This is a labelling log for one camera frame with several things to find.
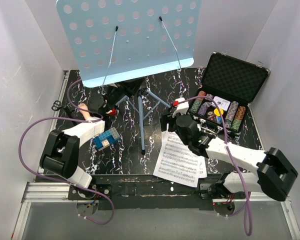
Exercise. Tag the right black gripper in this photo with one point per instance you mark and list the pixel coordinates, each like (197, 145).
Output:
(166, 118)

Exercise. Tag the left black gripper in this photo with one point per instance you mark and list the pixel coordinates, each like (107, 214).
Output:
(133, 86)

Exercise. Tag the sheet music page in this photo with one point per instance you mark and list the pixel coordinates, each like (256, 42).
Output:
(176, 176)
(176, 155)

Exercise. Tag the blue music stand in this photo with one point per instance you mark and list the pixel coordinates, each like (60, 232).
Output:
(118, 40)

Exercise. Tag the black poker chip case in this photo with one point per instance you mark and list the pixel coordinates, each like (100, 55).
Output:
(233, 79)

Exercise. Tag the black microphone stand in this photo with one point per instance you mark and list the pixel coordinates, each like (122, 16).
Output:
(57, 105)

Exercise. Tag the pink toy microphone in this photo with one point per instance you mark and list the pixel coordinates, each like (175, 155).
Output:
(83, 109)

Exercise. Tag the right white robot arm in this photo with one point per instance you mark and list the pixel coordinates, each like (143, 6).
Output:
(268, 172)

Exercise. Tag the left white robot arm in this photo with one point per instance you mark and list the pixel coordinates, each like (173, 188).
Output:
(61, 151)

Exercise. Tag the purple chip row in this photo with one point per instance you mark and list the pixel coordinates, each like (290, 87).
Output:
(203, 108)

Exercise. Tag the green chip row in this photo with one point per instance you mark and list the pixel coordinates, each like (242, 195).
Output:
(195, 106)

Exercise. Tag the yellow dealer button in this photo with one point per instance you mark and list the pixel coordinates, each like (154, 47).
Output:
(218, 112)

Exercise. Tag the red white chip row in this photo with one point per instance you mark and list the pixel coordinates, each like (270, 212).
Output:
(201, 95)

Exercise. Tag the white card deck box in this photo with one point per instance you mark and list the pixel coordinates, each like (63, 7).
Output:
(222, 103)

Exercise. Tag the blue white chip row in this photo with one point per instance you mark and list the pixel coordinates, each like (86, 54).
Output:
(231, 114)

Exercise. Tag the brown chip row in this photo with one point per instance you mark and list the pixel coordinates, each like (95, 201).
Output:
(240, 113)

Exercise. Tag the blue grey brick toy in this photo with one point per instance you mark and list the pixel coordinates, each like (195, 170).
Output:
(106, 139)

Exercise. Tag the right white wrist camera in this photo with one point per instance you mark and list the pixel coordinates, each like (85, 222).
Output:
(181, 107)

